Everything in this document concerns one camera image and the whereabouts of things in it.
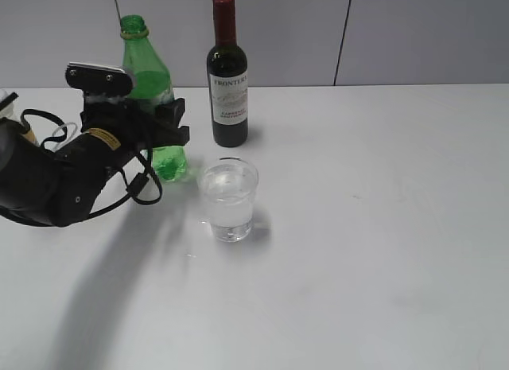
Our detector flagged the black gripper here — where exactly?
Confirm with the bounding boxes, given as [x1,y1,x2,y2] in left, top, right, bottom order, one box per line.
[80,98,190,163]

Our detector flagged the green sprite bottle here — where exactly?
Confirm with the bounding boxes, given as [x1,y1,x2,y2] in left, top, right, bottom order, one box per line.
[120,14,188,182]

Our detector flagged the transparent plastic cup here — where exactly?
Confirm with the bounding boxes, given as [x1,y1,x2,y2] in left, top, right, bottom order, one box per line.
[197,157,259,243]

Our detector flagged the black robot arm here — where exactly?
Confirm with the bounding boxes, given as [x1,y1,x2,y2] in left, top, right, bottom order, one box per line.
[1,98,189,227]

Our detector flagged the dark red wine bottle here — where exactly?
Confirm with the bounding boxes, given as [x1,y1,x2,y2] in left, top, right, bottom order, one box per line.
[206,0,248,148]

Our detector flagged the orange juice bottle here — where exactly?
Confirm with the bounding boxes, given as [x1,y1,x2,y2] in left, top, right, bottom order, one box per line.
[1,89,39,146]

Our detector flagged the black cable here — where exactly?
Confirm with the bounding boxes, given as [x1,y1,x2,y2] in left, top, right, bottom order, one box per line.
[19,103,163,222]

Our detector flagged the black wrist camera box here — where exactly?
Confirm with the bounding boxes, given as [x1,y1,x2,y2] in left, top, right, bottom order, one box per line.
[65,62,136,98]

